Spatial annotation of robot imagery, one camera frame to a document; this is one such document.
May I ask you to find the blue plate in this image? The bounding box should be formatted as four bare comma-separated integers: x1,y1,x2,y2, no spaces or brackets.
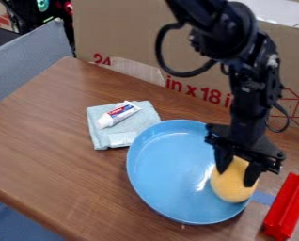
125,120,248,225

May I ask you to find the yellow ball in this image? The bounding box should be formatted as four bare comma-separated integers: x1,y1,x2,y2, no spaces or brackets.
209,156,258,203

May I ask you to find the blue tape strip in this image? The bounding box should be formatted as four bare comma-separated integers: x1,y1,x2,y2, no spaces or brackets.
250,190,274,206

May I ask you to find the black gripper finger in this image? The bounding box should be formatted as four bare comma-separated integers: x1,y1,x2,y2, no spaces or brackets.
244,162,265,187
214,147,233,174

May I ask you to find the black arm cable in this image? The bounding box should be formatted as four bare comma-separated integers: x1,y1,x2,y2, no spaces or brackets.
153,22,220,78

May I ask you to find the black machine with lights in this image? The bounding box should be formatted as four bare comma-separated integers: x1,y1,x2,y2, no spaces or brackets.
0,0,74,54

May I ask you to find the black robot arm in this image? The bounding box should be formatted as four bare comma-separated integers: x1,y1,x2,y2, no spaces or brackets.
154,0,285,187

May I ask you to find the red plastic block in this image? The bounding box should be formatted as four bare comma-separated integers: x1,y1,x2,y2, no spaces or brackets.
262,172,299,241

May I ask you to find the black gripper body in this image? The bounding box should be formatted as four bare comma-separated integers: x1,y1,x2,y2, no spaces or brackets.
204,120,286,174

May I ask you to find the white toothpaste tube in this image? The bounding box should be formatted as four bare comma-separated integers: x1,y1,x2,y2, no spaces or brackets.
96,101,140,130

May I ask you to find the light blue folded cloth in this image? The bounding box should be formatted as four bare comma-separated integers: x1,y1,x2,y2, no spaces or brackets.
86,101,160,150

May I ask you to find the brown cardboard box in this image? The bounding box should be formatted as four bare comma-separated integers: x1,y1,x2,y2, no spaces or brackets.
71,0,299,128

